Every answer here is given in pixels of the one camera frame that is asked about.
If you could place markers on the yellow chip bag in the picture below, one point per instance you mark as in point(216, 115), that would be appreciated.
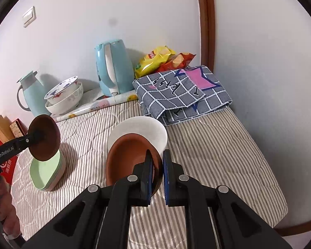
point(150, 62)

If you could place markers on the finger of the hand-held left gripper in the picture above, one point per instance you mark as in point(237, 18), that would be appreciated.
point(31, 140)

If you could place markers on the light green plate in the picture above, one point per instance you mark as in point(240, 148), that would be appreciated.
point(44, 172)

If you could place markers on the fruit print rolled mat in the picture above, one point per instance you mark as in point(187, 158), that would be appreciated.
point(93, 107)

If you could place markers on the person's left hand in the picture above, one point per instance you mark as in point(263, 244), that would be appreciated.
point(7, 212)

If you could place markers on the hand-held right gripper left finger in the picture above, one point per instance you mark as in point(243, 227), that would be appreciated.
point(149, 180)

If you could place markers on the plain white bowl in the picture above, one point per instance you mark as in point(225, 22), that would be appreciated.
point(145, 127)

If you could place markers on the light blue electric kettle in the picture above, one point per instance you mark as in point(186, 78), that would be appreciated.
point(116, 67)

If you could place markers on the small brown bowl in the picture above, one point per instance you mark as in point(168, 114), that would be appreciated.
point(46, 145)
point(127, 158)

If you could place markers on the light blue thermos jug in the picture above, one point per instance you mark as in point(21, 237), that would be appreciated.
point(32, 96)

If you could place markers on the brown wooden door trim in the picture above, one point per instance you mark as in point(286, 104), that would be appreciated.
point(206, 23)

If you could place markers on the brown patterned box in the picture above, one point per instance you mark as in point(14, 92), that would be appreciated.
point(18, 128)

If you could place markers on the brown wooden baseboard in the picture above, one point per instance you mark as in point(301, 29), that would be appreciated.
point(298, 230)

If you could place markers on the large white printed bowl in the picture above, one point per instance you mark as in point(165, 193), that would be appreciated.
point(70, 102)

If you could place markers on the striped tablecloth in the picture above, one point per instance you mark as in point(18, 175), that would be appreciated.
point(217, 160)

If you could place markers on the white bowl with painted pattern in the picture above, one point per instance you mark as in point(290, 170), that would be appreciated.
point(62, 90)

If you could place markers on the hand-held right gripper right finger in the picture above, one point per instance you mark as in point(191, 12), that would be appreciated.
point(167, 180)

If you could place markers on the white light switch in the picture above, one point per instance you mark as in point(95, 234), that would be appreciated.
point(29, 16)

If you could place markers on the red chip bag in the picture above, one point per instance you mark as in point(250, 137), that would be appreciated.
point(178, 61)

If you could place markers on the grey checked folded cloth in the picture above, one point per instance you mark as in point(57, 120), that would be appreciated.
point(176, 96)

